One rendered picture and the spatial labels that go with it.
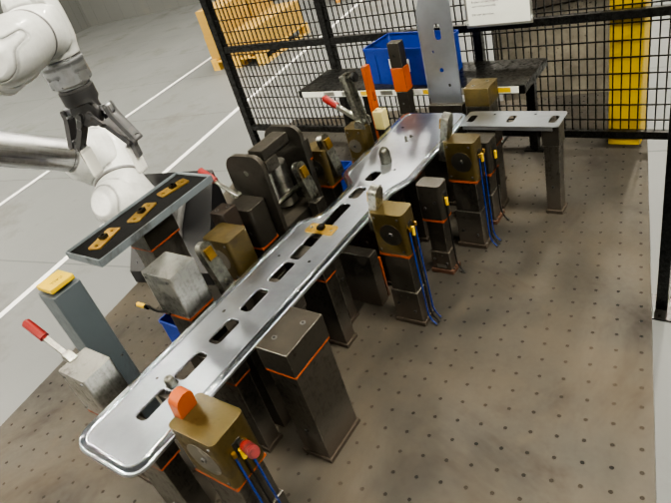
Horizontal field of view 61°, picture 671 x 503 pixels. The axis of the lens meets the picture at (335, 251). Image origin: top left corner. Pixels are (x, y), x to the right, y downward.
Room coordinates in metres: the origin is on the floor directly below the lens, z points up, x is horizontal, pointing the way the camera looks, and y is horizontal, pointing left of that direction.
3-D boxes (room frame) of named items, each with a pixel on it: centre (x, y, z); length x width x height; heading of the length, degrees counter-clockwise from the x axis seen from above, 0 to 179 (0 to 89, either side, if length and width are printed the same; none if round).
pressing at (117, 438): (1.21, 0.02, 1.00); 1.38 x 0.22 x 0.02; 137
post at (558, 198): (1.42, -0.68, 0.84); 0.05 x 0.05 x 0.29; 47
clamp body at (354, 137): (1.69, -0.17, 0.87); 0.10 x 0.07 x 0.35; 47
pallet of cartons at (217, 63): (7.52, 0.10, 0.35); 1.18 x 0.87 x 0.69; 149
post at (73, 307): (1.10, 0.60, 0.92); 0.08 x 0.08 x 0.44; 47
